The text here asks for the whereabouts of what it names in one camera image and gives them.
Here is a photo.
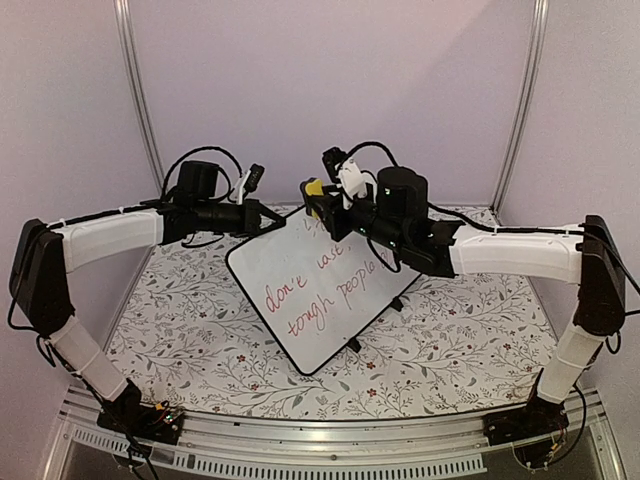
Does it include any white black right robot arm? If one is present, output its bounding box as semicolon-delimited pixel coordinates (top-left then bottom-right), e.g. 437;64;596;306
301;164;627;436

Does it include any white whiteboard black frame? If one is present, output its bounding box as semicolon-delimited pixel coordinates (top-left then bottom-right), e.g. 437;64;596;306
226;209;419;376

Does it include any aluminium front rail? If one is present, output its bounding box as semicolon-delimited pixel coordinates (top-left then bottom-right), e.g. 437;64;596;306
43;387;626;479

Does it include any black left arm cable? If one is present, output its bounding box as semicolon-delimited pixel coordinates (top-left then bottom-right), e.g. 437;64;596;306
159;145;244;201

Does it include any yellow black whiteboard eraser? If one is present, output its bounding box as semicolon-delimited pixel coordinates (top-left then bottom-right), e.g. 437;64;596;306
300;178;324;219

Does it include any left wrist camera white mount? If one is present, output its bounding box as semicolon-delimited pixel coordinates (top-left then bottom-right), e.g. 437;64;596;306
229;164;265;205

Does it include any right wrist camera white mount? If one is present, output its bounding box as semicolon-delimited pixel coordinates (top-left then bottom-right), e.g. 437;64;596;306
322;147;377;210

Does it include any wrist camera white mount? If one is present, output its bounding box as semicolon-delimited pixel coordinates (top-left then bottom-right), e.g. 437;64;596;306
322;147;377;210
229;164;265;205

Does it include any aluminium corner post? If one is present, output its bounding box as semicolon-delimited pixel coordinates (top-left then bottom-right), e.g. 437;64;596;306
113;0;165;194
490;0;549;216

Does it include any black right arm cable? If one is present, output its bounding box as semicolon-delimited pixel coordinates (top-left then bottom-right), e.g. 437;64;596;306
349;141;640;316

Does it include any black whiteboard stand foot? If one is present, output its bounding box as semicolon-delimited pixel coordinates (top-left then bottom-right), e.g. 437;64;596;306
390;296;404;312
346;337;362;353

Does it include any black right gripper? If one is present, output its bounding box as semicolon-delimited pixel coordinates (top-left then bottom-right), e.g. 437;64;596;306
309;183;408;253

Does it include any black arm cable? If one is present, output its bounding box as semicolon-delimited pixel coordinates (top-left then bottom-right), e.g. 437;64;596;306
349;141;640;316
159;145;244;201

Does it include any aluminium corner post right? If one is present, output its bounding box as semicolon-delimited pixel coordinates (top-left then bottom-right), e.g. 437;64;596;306
490;0;549;216

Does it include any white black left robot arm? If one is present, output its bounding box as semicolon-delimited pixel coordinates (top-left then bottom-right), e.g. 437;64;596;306
9;160;285;434

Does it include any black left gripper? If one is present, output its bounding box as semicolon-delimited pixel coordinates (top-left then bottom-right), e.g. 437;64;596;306
195;199;287;239

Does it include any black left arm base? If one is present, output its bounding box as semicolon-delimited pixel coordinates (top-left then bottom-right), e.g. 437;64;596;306
97;380;185;445

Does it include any aluminium corner post left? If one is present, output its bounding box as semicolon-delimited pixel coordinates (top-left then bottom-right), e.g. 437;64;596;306
113;0;165;194

